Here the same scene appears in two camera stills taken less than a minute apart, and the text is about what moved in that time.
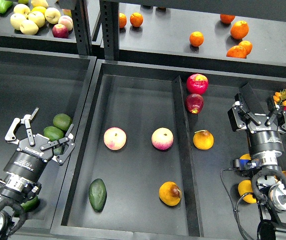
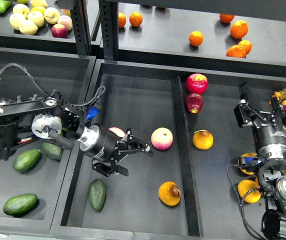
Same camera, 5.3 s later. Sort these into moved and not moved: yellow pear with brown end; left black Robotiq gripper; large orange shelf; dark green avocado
Moved: left black Robotiq gripper
Not moved: dark green avocado; yellow pear with brown end; large orange shelf
